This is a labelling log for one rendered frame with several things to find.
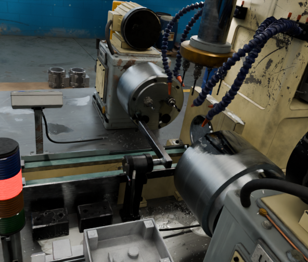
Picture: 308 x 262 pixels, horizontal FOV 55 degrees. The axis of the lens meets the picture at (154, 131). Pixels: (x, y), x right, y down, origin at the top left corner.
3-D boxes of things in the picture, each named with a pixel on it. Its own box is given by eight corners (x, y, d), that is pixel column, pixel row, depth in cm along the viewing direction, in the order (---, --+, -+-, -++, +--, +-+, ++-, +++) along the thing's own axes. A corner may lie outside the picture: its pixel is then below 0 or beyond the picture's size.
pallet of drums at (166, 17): (162, 47, 667) (167, 12, 632) (177, 57, 605) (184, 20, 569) (111, 43, 619) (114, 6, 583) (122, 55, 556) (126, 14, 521)
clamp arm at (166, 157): (172, 168, 90) (144, 127, 110) (175, 160, 88) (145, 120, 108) (162, 169, 89) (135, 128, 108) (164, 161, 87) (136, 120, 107)
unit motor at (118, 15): (132, 76, 175) (141, 0, 154) (152, 99, 149) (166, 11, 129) (88, 75, 165) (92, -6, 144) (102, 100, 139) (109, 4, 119)
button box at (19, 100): (61, 107, 112) (60, 94, 113) (63, 105, 106) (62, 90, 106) (12, 109, 106) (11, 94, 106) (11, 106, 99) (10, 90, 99)
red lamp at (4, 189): (22, 177, 59) (21, 158, 56) (23, 197, 54) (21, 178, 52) (-12, 181, 56) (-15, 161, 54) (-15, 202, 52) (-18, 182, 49)
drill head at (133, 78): (151, 99, 157) (159, 52, 145) (182, 133, 128) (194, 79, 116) (105, 100, 147) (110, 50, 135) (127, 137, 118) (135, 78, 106)
